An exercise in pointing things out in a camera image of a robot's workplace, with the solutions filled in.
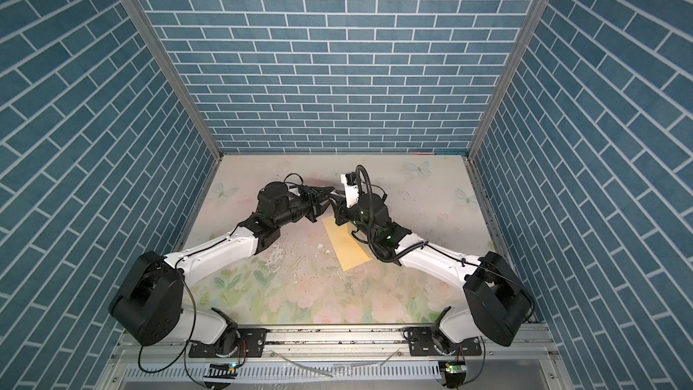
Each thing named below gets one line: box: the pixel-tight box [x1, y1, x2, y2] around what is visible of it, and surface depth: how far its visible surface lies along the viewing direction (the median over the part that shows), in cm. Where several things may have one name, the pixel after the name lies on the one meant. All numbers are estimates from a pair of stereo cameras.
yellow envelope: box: [322, 216, 373, 272], surface depth 95 cm
